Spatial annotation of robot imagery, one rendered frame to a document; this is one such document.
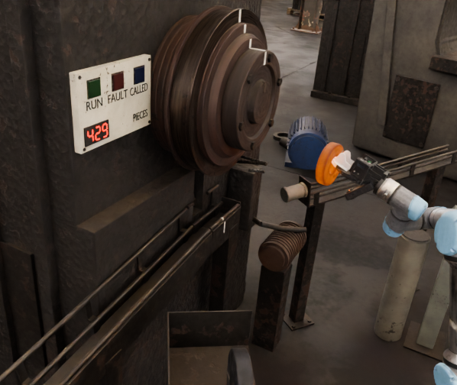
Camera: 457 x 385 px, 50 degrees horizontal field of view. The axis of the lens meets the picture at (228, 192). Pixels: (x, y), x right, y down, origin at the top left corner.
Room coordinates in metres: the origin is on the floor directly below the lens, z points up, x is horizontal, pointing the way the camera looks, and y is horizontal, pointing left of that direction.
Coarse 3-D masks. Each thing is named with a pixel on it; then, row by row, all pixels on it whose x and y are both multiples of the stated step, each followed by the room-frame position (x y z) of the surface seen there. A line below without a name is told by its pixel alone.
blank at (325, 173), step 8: (328, 144) 1.61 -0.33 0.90; (336, 144) 1.61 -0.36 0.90; (328, 152) 1.58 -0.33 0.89; (336, 152) 1.61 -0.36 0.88; (320, 160) 1.56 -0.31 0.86; (328, 160) 1.56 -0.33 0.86; (320, 168) 1.55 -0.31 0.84; (328, 168) 1.57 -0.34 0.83; (320, 176) 1.56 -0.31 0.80; (328, 176) 1.58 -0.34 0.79; (336, 176) 1.64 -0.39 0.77; (328, 184) 1.59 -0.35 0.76
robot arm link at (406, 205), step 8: (400, 192) 1.44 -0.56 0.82; (408, 192) 1.44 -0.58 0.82; (392, 200) 1.44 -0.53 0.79; (400, 200) 1.43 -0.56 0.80; (408, 200) 1.42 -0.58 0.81; (416, 200) 1.42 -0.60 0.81; (392, 208) 1.46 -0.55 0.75; (400, 208) 1.42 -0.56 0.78; (408, 208) 1.41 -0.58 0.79; (416, 208) 1.40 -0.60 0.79; (424, 208) 1.40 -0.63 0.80; (400, 216) 1.43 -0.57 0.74; (408, 216) 1.41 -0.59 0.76; (416, 216) 1.39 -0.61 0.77
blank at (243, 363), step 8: (232, 352) 0.77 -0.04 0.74; (240, 352) 0.77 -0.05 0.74; (232, 360) 0.76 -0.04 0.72; (240, 360) 0.74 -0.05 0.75; (248, 360) 0.74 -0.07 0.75; (232, 368) 0.76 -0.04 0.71; (240, 368) 0.72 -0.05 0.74; (248, 368) 0.73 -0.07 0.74; (232, 376) 0.77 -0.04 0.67; (240, 376) 0.71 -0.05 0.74; (248, 376) 0.71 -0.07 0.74; (232, 384) 0.77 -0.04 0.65; (240, 384) 0.70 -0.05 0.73; (248, 384) 0.70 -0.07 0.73
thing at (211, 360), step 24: (168, 312) 0.90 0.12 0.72; (192, 312) 0.91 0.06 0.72; (216, 312) 0.92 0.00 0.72; (240, 312) 0.93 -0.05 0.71; (168, 336) 0.82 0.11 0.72; (192, 336) 0.91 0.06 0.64; (216, 336) 0.92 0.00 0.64; (240, 336) 0.93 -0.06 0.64; (168, 360) 0.75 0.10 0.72; (192, 360) 0.87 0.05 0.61; (216, 360) 0.87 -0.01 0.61; (168, 384) 0.69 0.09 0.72; (192, 384) 0.80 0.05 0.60; (216, 384) 0.81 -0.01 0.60
